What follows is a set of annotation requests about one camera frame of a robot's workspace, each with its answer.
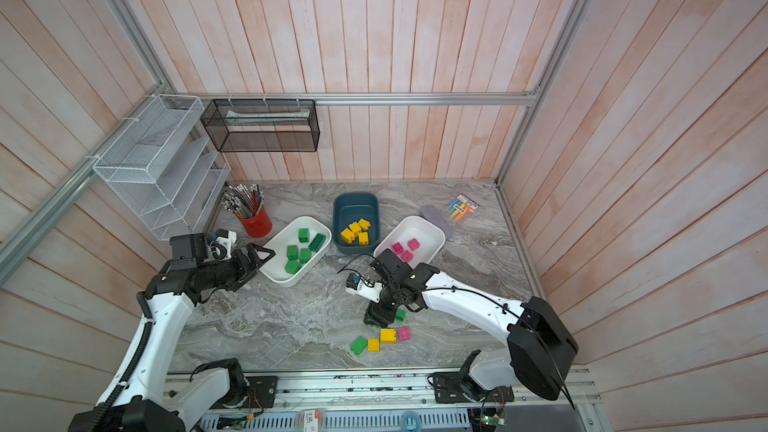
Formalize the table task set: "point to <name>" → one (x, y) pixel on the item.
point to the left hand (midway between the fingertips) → (266, 267)
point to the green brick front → (358, 345)
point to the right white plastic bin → (404, 228)
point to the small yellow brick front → (373, 345)
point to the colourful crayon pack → (459, 207)
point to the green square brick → (303, 235)
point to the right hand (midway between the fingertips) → (371, 306)
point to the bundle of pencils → (244, 201)
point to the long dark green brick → (317, 242)
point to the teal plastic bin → (348, 208)
